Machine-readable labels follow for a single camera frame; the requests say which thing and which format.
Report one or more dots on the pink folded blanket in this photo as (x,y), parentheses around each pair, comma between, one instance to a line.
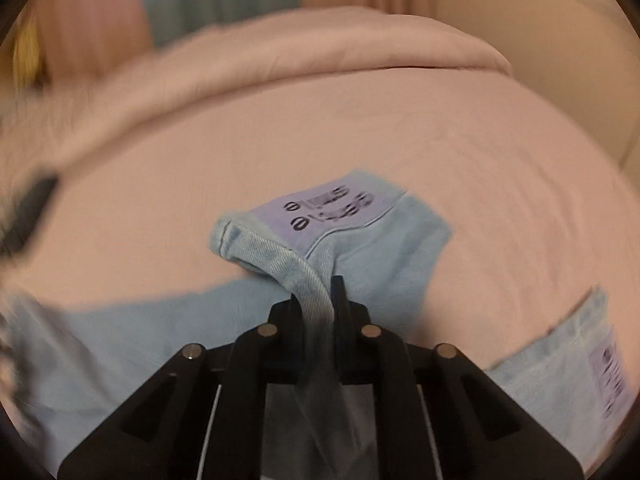
(325,45)

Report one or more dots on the pink bed blanket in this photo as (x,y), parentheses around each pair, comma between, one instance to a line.
(190,185)

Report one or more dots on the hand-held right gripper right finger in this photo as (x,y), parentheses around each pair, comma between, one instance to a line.
(343,312)

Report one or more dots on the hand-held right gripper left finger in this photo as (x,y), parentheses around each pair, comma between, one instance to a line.
(286,327)

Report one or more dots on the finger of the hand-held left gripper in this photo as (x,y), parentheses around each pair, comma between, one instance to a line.
(32,215)

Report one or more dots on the yellow blurred object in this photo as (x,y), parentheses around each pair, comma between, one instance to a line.
(30,55)

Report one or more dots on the light blue denim pants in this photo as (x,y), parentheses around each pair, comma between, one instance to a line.
(385,260)

